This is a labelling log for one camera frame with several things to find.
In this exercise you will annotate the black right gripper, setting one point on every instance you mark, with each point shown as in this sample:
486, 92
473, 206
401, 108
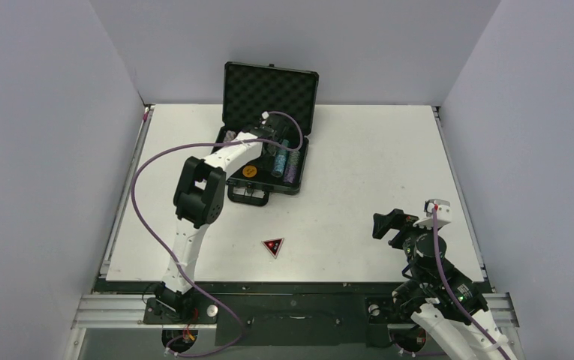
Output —
401, 230

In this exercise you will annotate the yellow round button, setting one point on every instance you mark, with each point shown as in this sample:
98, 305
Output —
249, 171

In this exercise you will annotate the triangular all-in button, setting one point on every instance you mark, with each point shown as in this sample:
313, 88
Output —
273, 246

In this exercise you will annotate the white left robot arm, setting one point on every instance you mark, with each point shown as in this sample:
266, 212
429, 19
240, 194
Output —
200, 193

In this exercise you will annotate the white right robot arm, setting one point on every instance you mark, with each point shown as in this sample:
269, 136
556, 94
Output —
441, 302

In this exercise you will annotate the green-grey chip stack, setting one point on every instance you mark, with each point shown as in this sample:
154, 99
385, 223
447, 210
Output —
293, 159

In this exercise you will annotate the light blue chip stack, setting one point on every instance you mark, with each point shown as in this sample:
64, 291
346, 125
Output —
279, 165

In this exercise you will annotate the blue-grey chip stack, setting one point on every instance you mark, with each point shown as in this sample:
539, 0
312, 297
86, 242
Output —
230, 135

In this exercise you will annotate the black poker case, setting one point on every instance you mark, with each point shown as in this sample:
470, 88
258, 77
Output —
249, 91

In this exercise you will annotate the purple chip stack right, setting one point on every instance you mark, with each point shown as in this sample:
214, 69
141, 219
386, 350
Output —
290, 173

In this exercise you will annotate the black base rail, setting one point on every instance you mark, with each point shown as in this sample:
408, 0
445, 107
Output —
292, 314

